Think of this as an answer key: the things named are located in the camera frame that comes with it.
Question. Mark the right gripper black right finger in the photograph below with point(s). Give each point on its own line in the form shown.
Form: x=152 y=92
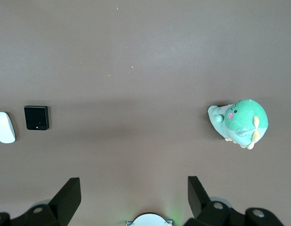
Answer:
x=202 y=212

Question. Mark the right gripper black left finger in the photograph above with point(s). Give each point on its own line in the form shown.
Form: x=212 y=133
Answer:
x=65 y=200

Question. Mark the black flip phone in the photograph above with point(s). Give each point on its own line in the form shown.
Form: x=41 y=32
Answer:
x=36 y=116

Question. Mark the white computer mouse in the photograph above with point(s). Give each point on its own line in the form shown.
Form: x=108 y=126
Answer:
x=3 y=128

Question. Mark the green dinosaur plush toy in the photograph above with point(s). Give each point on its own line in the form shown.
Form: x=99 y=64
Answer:
x=244 y=120

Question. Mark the brown table cover mat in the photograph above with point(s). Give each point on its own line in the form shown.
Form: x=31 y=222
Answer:
x=145 y=58

